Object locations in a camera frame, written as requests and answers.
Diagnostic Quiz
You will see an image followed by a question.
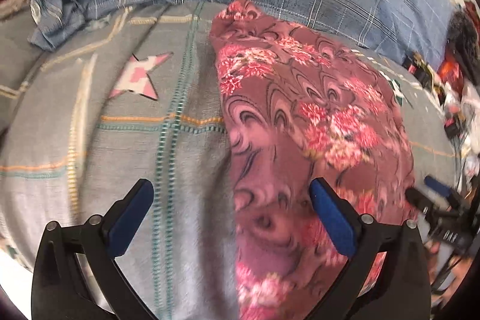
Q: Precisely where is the pink floral cloth garment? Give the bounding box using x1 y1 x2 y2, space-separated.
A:
210 0 414 319

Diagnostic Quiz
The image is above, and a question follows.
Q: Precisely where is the clutter pile beside bed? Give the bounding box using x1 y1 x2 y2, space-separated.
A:
400 0 480 178

